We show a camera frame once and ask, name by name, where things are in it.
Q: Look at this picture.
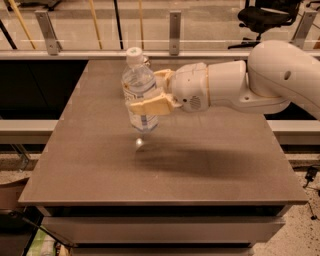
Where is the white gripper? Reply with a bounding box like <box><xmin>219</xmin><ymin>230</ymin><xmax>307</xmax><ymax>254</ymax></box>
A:
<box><xmin>128</xmin><ymin>63</ymin><xmax>209</xmax><ymax>115</ymax></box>

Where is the clear blue plastic water bottle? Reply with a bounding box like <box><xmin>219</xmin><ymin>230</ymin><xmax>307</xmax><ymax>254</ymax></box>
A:
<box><xmin>121</xmin><ymin>47</ymin><xmax>158</xmax><ymax>133</ymax></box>

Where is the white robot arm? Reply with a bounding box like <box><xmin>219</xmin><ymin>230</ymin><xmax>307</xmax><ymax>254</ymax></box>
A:
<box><xmin>127</xmin><ymin>40</ymin><xmax>320</xmax><ymax>119</ymax></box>

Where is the brown soda can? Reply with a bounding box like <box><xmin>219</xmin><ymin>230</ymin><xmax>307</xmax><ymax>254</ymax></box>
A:
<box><xmin>143</xmin><ymin>55</ymin><xmax>151</xmax><ymax>67</ymax></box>

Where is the grey table cabinet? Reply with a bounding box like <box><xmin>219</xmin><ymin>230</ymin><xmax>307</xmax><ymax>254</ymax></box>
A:
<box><xmin>20</xmin><ymin>60</ymin><xmax>306</xmax><ymax>256</ymax></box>

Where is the black office chair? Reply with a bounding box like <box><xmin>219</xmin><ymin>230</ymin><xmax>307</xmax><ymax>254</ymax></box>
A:
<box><xmin>229</xmin><ymin>0</ymin><xmax>302</xmax><ymax>49</ymax></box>

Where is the glass railing with metal brackets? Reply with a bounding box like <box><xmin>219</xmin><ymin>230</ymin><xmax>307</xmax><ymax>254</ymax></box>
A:
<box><xmin>0</xmin><ymin>0</ymin><xmax>320</xmax><ymax>61</ymax></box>

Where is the black power adapter with cable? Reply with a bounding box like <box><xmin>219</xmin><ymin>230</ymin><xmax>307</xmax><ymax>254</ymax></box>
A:
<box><xmin>303</xmin><ymin>165</ymin><xmax>320</xmax><ymax>221</ymax></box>

